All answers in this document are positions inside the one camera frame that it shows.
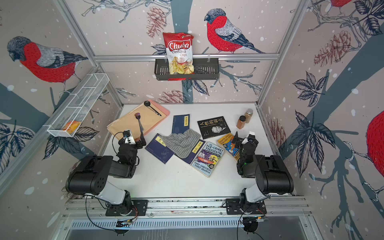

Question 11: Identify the dark blue book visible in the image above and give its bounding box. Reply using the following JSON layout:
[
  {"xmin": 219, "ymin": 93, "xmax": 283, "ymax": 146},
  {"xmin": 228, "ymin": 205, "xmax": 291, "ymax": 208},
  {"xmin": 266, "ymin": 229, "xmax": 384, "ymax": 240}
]
[
  {"xmin": 177, "ymin": 140, "xmax": 206, "ymax": 165},
  {"xmin": 145, "ymin": 134, "xmax": 174, "ymax": 164}
]

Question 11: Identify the grey striped cloth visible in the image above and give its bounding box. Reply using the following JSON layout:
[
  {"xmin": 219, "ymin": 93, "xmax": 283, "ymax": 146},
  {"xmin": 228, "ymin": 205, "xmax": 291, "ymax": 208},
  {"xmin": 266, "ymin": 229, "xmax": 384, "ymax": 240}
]
[{"xmin": 160, "ymin": 129, "xmax": 201, "ymax": 159}]

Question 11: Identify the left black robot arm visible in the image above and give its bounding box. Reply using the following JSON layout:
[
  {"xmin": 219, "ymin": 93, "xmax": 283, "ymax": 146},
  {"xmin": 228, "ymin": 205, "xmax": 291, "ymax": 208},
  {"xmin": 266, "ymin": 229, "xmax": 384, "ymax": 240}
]
[{"xmin": 66, "ymin": 139, "xmax": 147, "ymax": 205}]

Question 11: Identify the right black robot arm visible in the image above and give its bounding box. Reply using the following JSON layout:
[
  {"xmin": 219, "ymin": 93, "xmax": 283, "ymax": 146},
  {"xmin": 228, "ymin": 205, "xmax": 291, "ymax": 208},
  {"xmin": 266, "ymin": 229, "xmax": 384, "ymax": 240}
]
[{"xmin": 232, "ymin": 133, "xmax": 294, "ymax": 205}]

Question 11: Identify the yellow orange treehouse book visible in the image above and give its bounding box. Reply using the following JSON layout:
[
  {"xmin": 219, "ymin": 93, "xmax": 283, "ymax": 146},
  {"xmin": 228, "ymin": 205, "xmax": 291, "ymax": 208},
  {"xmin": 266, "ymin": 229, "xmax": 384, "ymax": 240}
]
[{"xmin": 217, "ymin": 133, "xmax": 240, "ymax": 162}]

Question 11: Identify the colourful treehouse book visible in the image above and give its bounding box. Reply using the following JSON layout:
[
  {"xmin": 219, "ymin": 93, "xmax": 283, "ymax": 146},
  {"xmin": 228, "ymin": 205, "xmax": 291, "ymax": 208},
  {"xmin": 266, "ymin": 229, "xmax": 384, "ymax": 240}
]
[{"xmin": 191, "ymin": 142, "xmax": 225, "ymax": 178}]

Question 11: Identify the black book with face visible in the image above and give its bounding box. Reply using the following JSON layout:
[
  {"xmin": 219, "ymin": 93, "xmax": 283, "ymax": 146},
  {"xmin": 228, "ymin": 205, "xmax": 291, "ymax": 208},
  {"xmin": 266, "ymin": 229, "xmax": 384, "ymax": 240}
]
[{"xmin": 198, "ymin": 116, "xmax": 231, "ymax": 140}]

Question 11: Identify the blue book yellow label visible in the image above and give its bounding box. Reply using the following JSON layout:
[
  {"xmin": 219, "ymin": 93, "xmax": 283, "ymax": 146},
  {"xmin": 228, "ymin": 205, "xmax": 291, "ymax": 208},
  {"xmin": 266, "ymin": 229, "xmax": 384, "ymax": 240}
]
[{"xmin": 172, "ymin": 114, "xmax": 190, "ymax": 134}]

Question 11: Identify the brown spice jar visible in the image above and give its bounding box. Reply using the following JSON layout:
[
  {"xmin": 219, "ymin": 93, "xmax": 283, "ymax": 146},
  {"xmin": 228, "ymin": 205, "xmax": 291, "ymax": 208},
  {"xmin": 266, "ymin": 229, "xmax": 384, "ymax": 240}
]
[{"xmin": 237, "ymin": 115, "xmax": 247, "ymax": 130}]

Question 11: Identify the tan paper sheet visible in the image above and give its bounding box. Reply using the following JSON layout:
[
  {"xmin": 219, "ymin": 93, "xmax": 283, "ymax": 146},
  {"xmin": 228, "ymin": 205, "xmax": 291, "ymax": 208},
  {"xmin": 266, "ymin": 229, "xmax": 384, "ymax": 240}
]
[{"xmin": 107, "ymin": 100, "xmax": 170, "ymax": 140}]

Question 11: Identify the tan spice jar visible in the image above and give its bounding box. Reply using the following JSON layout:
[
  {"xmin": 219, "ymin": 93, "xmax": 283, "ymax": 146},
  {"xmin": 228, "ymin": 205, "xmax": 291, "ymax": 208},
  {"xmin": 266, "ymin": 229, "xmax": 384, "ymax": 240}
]
[{"xmin": 244, "ymin": 109, "xmax": 254, "ymax": 124}]

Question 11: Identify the iridescent purple spoon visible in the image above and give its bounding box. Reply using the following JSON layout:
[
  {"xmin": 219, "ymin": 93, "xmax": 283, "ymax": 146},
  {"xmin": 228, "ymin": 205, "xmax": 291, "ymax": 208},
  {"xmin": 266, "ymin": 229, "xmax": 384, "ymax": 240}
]
[{"xmin": 135, "ymin": 113, "xmax": 144, "ymax": 133}]

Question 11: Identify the black spoon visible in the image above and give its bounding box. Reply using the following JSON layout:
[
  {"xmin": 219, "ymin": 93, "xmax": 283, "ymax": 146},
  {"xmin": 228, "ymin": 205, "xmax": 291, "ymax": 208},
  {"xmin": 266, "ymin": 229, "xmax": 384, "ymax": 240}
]
[{"xmin": 144, "ymin": 101, "xmax": 162, "ymax": 117}]

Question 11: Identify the pink tray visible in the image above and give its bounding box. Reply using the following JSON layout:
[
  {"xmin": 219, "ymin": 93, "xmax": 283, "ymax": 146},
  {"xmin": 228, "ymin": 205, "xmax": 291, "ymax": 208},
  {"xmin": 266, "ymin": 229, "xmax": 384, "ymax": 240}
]
[{"xmin": 129, "ymin": 100, "xmax": 170, "ymax": 141}]

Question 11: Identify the orange packet in shelf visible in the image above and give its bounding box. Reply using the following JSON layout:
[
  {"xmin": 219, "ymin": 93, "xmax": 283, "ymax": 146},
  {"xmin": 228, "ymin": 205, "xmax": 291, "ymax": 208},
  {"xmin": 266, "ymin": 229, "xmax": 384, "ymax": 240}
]
[{"xmin": 62, "ymin": 121, "xmax": 82, "ymax": 135}]

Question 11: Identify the red cassava chips bag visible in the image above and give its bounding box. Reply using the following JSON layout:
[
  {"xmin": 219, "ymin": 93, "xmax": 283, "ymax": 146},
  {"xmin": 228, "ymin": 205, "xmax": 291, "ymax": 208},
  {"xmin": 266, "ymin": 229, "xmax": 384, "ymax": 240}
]
[{"xmin": 163, "ymin": 33, "xmax": 195, "ymax": 75}]

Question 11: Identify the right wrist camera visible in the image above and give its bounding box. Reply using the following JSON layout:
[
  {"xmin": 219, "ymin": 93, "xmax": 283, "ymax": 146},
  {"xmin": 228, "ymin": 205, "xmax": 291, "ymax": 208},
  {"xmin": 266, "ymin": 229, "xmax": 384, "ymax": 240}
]
[{"xmin": 242, "ymin": 132, "xmax": 256, "ymax": 145}]

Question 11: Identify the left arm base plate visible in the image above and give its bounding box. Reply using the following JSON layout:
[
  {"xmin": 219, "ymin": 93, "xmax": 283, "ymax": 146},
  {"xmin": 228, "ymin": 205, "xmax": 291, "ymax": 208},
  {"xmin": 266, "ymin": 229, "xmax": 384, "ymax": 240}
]
[{"xmin": 106, "ymin": 200, "xmax": 149, "ymax": 217}]

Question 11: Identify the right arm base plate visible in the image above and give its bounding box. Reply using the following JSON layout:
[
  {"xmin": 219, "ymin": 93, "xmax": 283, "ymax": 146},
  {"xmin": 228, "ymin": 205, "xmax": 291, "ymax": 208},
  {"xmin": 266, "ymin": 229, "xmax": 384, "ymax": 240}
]
[{"xmin": 223, "ymin": 198, "xmax": 267, "ymax": 215}]

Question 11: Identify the black cable left base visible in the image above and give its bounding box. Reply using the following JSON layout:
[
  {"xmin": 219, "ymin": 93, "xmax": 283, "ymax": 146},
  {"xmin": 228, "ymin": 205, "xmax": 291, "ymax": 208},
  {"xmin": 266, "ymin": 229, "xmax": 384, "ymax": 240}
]
[{"xmin": 84, "ymin": 194, "xmax": 133, "ymax": 235}]

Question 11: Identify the black cable base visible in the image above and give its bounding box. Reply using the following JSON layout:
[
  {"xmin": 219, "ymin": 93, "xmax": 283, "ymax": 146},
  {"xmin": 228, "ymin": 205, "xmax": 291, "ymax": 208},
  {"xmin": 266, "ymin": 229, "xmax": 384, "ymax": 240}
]
[
  {"xmin": 84, "ymin": 194, "xmax": 133, "ymax": 235},
  {"xmin": 236, "ymin": 209, "xmax": 265, "ymax": 240}
]

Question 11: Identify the white wire shelf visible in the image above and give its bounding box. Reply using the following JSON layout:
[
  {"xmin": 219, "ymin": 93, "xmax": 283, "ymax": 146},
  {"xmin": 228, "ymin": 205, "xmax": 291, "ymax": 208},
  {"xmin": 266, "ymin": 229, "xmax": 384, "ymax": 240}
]
[{"xmin": 47, "ymin": 73, "xmax": 110, "ymax": 138}]

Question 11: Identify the black cable right base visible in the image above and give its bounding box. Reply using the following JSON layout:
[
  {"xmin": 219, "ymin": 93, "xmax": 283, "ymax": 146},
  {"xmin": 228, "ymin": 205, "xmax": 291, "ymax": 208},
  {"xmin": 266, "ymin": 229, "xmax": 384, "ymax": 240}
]
[{"xmin": 236, "ymin": 209, "xmax": 265, "ymax": 240}]

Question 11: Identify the black wall basket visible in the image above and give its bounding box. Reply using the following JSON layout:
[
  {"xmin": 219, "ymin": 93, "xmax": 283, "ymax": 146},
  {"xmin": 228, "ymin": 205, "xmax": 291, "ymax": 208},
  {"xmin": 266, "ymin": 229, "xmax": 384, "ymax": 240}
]
[{"xmin": 154, "ymin": 58, "xmax": 220, "ymax": 81}]

